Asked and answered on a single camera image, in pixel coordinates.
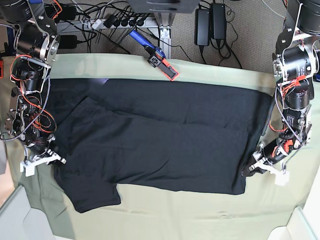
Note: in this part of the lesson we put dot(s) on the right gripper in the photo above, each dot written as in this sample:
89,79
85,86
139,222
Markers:
45,158

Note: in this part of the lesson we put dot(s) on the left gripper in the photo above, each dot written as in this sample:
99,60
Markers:
263,161

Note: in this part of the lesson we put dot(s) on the black T-shirt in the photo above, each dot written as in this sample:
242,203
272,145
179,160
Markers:
177,136

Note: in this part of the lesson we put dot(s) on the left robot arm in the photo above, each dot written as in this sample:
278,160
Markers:
295,63

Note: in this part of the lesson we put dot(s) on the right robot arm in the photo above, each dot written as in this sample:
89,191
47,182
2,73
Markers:
36,44

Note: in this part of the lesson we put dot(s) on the light green table cloth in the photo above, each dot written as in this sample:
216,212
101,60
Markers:
160,214

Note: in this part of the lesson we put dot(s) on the white bin left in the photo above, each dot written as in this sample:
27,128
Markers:
19,221

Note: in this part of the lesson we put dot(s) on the white bin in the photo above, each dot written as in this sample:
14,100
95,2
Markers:
304,224
19,221

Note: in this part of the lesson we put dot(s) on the white bin right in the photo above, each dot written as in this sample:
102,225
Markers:
304,224

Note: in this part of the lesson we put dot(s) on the orange block at left edge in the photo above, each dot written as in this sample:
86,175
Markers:
1,68

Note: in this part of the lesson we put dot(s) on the black power brick on floor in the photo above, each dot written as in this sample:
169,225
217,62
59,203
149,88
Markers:
68,42

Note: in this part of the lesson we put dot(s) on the blue orange bar clamp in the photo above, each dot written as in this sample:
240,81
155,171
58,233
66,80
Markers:
157,57

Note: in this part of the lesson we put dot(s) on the black power adapter right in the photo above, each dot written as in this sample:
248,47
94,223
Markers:
218,21

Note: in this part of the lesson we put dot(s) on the black power adapter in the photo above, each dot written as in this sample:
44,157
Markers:
202,27
218,21

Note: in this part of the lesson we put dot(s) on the white power strip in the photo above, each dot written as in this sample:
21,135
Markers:
104,24

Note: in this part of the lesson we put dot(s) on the black power adapter left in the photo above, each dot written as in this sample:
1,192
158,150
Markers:
202,27

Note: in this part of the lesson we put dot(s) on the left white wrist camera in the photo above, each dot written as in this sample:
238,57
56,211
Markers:
282,178

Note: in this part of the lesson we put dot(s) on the aluminium frame post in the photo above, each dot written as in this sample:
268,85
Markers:
165,22

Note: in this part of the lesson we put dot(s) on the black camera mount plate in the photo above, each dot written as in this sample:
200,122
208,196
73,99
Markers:
163,6

